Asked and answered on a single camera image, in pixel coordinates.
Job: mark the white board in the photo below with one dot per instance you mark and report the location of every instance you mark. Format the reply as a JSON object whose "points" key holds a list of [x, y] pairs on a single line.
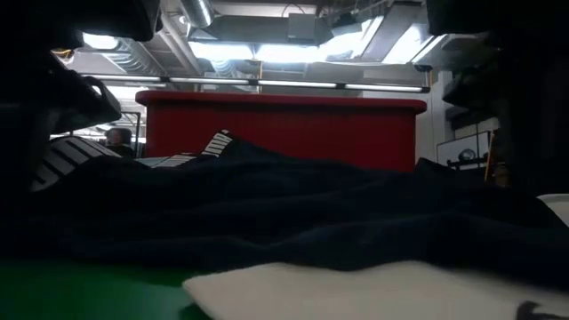
{"points": [[462, 149]]}

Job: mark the person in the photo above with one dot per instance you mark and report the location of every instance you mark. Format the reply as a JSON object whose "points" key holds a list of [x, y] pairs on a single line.
{"points": [[119, 141]]}

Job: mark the grey ceiling box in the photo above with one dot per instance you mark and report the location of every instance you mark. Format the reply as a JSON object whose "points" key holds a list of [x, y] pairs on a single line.
{"points": [[303, 27]]}

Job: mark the silver ceiling duct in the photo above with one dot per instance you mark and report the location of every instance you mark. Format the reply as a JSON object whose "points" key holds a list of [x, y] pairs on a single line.
{"points": [[129, 58]]}

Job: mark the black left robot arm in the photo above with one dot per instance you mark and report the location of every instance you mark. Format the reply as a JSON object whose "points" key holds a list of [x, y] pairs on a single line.
{"points": [[89, 18]]}

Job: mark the red plastic laundry bin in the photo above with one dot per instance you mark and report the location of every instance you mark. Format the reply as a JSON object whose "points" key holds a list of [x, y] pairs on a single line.
{"points": [[311, 129]]}

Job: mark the round silver vent pipe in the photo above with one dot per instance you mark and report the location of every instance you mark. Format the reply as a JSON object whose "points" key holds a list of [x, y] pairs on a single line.
{"points": [[197, 11]]}

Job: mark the white printed tote bag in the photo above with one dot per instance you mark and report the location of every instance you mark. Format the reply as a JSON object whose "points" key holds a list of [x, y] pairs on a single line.
{"points": [[355, 293]]}

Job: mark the navy blue garment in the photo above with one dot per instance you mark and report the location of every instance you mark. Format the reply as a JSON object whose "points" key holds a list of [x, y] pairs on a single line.
{"points": [[266, 213]]}

